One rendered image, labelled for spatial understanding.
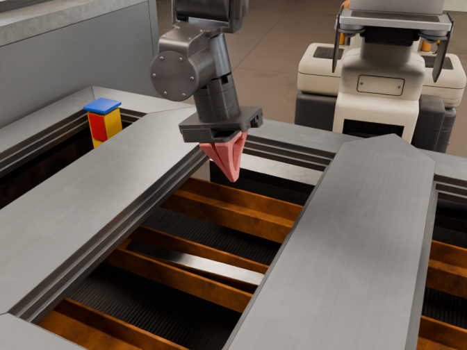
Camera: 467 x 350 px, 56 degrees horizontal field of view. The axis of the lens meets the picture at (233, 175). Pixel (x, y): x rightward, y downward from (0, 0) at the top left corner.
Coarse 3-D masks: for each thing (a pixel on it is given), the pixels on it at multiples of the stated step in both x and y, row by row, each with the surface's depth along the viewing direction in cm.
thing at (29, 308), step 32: (64, 128) 101; (0, 160) 88; (192, 160) 88; (288, 160) 91; (320, 160) 89; (160, 192) 80; (448, 192) 80; (128, 224) 72; (96, 256) 66; (64, 288) 61; (416, 288) 59; (32, 320) 56; (416, 320) 56
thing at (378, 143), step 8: (376, 136) 93; (352, 144) 90; (360, 144) 90; (368, 144) 90; (376, 144) 90; (384, 144) 90; (392, 144) 90; (400, 144) 90; (408, 144) 90; (392, 152) 87; (400, 152) 87; (408, 152) 87; (416, 152) 87; (432, 160) 85
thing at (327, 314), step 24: (264, 288) 57; (288, 288) 57; (312, 288) 57; (264, 312) 54; (288, 312) 54; (312, 312) 54; (336, 312) 54; (360, 312) 54; (384, 312) 54; (312, 336) 51; (336, 336) 51; (360, 336) 51; (384, 336) 51
